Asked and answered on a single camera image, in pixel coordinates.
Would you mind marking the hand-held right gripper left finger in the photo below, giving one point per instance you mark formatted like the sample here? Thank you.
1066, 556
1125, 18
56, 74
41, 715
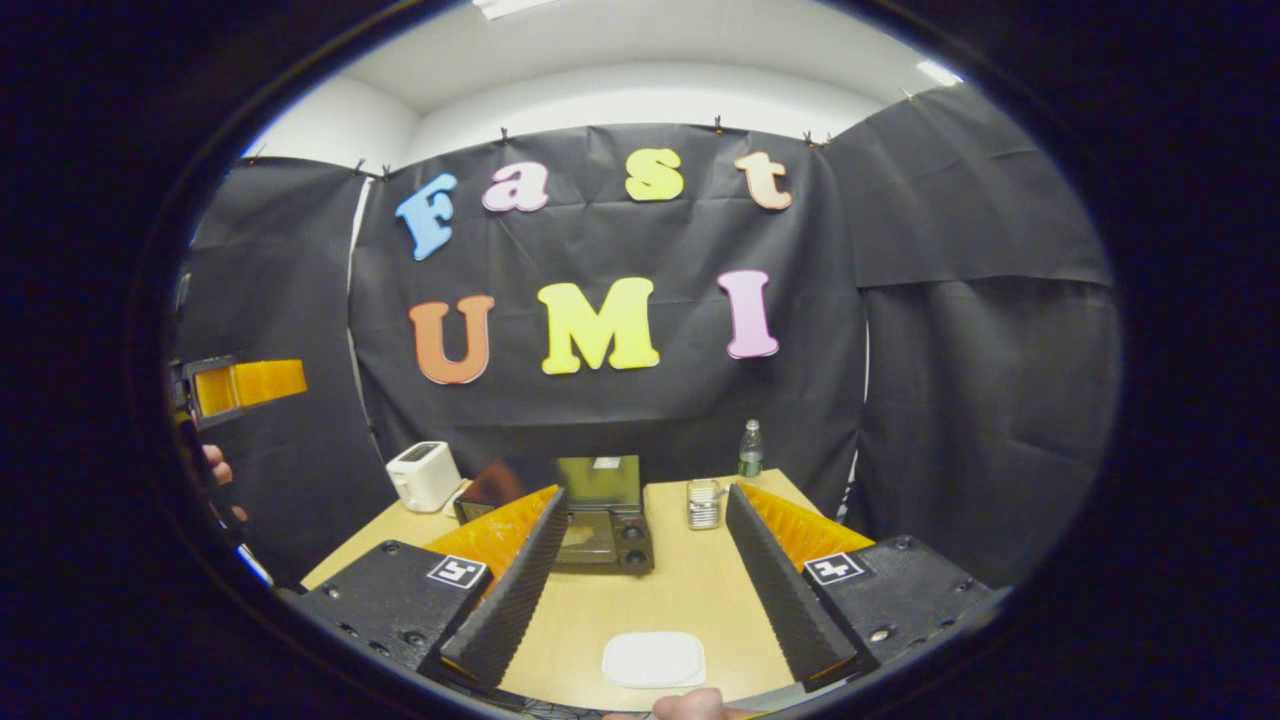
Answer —
520, 590

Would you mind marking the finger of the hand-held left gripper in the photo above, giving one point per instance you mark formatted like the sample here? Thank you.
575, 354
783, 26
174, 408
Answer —
260, 382

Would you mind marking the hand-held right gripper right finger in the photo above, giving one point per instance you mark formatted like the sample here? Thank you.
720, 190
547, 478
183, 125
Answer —
785, 600

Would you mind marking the black electric oven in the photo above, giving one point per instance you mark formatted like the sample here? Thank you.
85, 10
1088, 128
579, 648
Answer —
632, 545

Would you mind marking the glass jar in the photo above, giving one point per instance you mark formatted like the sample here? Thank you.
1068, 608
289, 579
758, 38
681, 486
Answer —
703, 505

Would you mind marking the white plate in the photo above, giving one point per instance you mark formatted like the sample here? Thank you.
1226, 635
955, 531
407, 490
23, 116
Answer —
654, 660

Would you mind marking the white toaster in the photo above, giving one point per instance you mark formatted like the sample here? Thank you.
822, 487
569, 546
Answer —
424, 478

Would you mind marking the clear plastic water bottle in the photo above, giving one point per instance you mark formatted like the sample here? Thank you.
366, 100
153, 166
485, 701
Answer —
750, 455

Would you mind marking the row of black cloth clips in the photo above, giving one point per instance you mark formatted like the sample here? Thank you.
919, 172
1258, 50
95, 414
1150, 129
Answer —
504, 134

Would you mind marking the ceiling light panel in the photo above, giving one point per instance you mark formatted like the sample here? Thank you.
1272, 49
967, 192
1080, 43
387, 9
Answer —
938, 72
510, 6

